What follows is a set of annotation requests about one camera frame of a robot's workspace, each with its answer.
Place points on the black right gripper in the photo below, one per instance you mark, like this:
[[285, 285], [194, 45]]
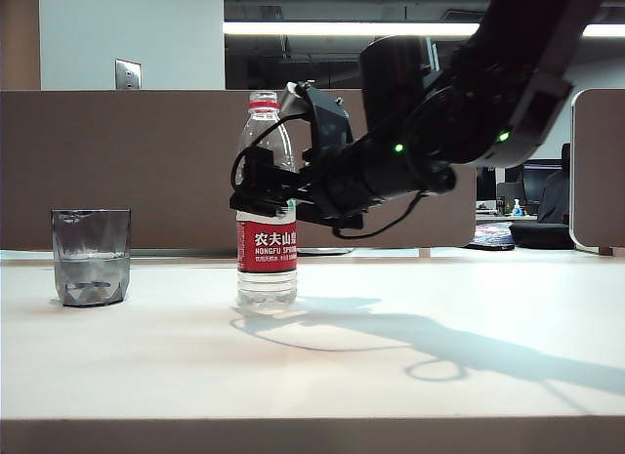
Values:
[[342, 180]]

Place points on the brown partition with white edge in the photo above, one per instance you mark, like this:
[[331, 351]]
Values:
[[600, 171]]

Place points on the metal wall switch plate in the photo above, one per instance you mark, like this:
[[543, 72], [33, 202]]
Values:
[[128, 74]]

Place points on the blue spray bottle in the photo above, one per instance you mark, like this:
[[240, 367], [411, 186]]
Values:
[[517, 209]]

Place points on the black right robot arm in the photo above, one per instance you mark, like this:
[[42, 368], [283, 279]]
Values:
[[488, 107]]

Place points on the person in dark clothes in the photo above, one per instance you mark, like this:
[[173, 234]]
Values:
[[554, 200]]

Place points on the long ceiling light strip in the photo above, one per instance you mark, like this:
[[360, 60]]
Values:
[[317, 28]]

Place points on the faceted grey glass mug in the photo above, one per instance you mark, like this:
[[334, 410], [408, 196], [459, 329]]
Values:
[[90, 278]]

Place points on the black panel with numeral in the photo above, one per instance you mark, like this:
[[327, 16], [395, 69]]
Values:
[[485, 185]]

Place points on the patterned cloth bag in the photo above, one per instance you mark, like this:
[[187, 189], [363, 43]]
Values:
[[490, 239]]

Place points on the black computer monitor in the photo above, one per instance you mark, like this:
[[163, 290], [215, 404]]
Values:
[[534, 185]]

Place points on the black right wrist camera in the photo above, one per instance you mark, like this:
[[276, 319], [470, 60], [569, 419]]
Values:
[[327, 117]]

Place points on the wide brown desk partition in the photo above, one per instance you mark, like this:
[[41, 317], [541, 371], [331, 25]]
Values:
[[146, 171]]

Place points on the black round cushion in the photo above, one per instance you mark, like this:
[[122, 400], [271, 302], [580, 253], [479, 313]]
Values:
[[542, 236]]

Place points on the clear water bottle red label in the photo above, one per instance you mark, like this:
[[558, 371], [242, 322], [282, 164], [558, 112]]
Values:
[[266, 249]]

